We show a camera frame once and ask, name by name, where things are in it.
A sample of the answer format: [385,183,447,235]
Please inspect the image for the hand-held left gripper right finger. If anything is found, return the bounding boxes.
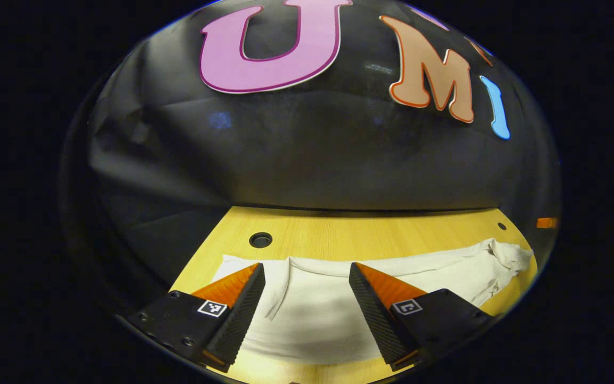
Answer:
[349,261,494,371]

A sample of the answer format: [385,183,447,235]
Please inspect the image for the black backdrop cloth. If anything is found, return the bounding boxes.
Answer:
[62,0,561,315]

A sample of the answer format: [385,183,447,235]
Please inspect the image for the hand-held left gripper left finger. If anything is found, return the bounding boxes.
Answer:
[126,262,266,373]

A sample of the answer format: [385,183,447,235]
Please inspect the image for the white jeans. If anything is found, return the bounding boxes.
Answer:
[211,238,534,366]

